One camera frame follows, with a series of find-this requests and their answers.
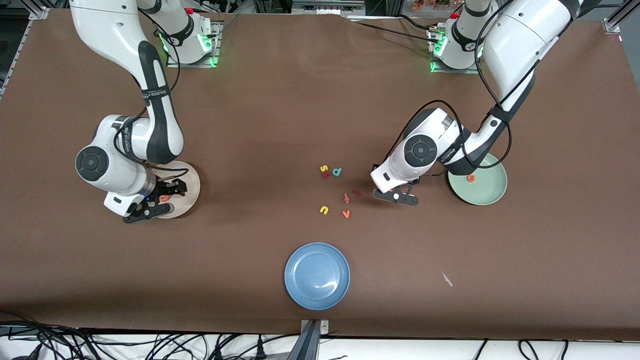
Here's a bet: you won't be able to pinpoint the beige brown plate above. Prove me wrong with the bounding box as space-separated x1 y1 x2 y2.
148 160 201 220

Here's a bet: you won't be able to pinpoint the brown table cover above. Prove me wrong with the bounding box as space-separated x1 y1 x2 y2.
0 9 640 342

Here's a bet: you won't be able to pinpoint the green plate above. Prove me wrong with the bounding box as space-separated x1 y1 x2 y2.
447 152 508 206

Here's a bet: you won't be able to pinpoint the blue plate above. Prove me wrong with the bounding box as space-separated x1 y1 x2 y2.
284 242 351 311

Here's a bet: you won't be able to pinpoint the orange decorative flowers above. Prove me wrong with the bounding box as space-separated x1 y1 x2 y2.
412 0 452 12

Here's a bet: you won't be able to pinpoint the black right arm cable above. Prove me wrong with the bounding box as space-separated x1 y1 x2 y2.
114 7 191 173

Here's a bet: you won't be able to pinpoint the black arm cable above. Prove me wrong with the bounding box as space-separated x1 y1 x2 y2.
387 0 514 177
114 7 191 173

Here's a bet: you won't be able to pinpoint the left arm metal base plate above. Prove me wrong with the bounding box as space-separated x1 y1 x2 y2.
428 24 484 75

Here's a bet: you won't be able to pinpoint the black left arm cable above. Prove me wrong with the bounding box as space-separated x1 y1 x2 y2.
387 0 514 177

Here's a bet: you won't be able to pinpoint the black base cable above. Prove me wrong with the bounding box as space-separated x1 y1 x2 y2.
348 19 436 42

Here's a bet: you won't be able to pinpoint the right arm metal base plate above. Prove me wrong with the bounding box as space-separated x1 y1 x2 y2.
166 21 221 69

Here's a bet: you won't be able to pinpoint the metal frame profile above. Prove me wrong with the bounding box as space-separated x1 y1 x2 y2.
291 0 367 17

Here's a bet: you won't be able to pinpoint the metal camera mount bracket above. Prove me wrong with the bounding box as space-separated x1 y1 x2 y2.
287 318 331 360

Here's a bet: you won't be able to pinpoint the aluminium frame rail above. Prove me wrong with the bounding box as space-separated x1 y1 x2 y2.
602 0 640 34
0 7 51 101

